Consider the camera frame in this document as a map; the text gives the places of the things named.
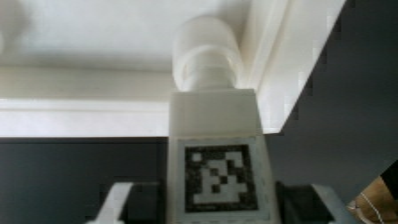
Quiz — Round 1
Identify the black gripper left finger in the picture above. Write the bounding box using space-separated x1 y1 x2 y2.
88 181 166 224

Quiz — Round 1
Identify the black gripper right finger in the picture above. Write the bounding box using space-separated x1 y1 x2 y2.
276 183 360 224

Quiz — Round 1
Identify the white table leg with tag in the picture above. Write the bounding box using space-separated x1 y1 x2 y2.
168 16 282 224

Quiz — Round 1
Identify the white square tabletop with sockets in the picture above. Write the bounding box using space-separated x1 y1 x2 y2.
0 0 347 137

